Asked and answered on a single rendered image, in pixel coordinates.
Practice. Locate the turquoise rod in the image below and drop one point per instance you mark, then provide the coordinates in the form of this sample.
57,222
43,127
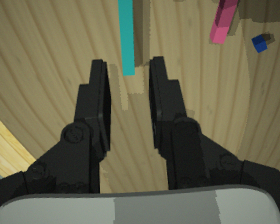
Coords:
125,8

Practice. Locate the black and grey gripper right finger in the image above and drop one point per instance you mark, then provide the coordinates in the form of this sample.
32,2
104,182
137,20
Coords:
196,158

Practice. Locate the small blue cube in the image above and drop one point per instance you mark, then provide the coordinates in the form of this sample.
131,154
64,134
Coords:
259,43

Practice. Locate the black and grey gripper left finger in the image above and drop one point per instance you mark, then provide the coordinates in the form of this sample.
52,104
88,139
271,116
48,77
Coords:
67,165

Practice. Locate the pink rod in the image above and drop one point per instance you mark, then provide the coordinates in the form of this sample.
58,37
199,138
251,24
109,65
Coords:
222,20

